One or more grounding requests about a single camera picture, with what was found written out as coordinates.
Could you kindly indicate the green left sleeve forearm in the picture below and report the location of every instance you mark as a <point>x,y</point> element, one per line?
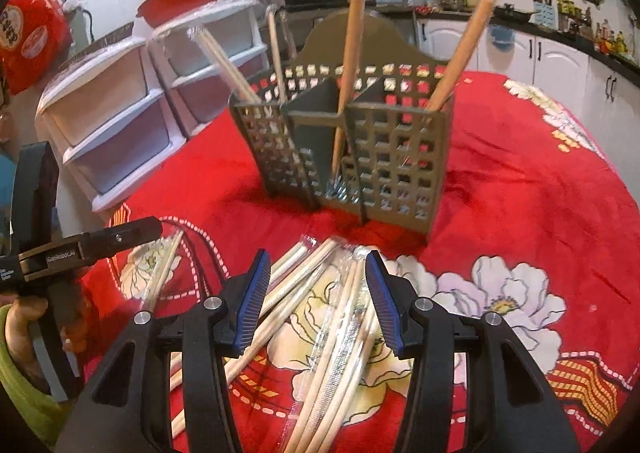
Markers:
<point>44,416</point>

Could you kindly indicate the red shopping bag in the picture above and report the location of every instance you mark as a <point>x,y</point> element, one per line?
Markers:
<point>33,32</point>

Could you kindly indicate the left hand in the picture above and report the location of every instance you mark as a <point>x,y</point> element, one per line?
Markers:
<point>26,310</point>

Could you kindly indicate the chopstick pair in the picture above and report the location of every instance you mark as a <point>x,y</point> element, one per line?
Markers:
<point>336,321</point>
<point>462,55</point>
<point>161,272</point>
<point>275,51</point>
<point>280,303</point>
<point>228,70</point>
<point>351,58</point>

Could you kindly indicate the white plastic drawer tower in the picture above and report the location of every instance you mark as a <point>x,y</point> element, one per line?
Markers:
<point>109,122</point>
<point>193,84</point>

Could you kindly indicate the brown perforated utensil holder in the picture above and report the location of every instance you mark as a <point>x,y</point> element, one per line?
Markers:
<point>383,157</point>

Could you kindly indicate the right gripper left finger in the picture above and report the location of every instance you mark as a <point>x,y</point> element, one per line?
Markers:
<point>125,405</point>

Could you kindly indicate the red floral tablecloth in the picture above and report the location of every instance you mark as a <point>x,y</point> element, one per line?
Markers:
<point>533,224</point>

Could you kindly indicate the white lower cabinets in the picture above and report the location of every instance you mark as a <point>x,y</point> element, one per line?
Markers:
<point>604,100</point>

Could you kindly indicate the black wok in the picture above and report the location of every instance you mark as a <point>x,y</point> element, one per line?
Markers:
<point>508,12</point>

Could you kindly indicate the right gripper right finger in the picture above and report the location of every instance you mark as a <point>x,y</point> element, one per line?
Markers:
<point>511,406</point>

